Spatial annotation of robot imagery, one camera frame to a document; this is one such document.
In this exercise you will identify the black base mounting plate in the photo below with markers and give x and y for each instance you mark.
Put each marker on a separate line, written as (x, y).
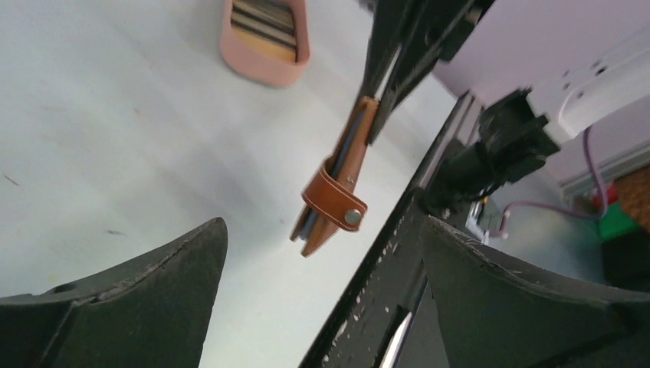
(387, 314)

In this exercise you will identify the brown leather card holder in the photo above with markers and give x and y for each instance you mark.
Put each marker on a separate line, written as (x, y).
(330, 202)

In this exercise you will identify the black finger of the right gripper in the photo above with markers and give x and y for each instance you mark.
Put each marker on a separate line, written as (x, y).
(437, 31)
(390, 24)

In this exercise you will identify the stack of striped credit cards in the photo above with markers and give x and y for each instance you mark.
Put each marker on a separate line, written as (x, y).
(268, 27)

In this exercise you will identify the pink oval tray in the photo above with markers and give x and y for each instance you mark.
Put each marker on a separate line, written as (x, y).
(243, 60)

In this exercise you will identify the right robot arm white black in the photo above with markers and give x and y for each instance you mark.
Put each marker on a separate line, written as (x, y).
(541, 73)

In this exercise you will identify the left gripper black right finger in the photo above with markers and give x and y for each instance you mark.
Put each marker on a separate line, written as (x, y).
(495, 310)

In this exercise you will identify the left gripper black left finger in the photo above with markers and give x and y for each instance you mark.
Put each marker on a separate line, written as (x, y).
(151, 311)

